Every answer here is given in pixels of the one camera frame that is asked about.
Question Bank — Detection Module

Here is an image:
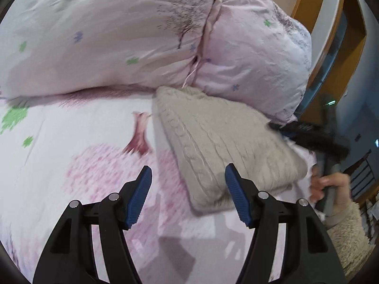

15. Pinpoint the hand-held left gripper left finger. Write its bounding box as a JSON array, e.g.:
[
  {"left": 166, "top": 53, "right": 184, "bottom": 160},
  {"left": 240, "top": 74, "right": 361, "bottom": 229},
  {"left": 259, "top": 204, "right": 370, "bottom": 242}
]
[{"left": 32, "top": 166, "right": 153, "bottom": 284}]

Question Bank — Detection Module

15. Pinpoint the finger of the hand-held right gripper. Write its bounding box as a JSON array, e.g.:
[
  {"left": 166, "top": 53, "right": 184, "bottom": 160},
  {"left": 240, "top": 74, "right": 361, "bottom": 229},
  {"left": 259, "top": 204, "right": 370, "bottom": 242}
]
[{"left": 268, "top": 121, "right": 350, "bottom": 158}]

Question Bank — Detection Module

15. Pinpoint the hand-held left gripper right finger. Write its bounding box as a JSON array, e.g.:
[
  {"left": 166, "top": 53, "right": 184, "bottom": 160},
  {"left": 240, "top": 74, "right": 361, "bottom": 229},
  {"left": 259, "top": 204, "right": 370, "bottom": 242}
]
[{"left": 224, "top": 163, "right": 347, "bottom": 284}]

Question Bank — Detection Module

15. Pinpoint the beige knitted sweater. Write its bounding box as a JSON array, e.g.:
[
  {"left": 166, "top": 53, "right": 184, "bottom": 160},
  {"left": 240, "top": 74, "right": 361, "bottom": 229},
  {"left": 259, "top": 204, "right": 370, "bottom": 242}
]
[{"left": 152, "top": 86, "right": 308, "bottom": 213}]

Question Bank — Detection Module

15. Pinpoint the person's right hand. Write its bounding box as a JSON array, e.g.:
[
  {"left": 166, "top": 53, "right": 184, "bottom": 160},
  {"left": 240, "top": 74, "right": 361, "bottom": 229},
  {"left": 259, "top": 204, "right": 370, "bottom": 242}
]
[{"left": 309, "top": 166, "right": 352, "bottom": 205}]

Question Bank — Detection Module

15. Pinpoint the white cloth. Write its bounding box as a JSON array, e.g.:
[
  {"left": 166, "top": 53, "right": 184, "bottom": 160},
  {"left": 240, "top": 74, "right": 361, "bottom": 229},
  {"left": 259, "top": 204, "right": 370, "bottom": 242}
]
[{"left": 281, "top": 138, "right": 322, "bottom": 210}]

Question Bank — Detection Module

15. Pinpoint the dark metal chair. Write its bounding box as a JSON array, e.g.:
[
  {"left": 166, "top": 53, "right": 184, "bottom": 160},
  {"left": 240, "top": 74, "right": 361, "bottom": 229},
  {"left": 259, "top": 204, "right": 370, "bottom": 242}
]
[{"left": 343, "top": 149, "right": 379, "bottom": 203}]

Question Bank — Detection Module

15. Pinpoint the pink floral bed sheet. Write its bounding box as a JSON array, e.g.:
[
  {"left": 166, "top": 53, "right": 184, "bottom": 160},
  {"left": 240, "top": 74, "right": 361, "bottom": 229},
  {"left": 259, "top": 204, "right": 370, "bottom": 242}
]
[{"left": 0, "top": 84, "right": 326, "bottom": 284}]

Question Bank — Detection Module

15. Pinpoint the wooden bed headboard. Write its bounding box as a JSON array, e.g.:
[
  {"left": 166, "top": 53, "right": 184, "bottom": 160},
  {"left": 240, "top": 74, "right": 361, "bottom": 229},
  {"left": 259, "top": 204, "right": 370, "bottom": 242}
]
[{"left": 290, "top": 0, "right": 369, "bottom": 125}]

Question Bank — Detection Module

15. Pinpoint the pink floral duvet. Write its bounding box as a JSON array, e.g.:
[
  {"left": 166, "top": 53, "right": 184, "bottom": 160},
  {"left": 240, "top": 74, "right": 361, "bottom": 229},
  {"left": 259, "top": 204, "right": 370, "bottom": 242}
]
[{"left": 0, "top": 0, "right": 313, "bottom": 125}]

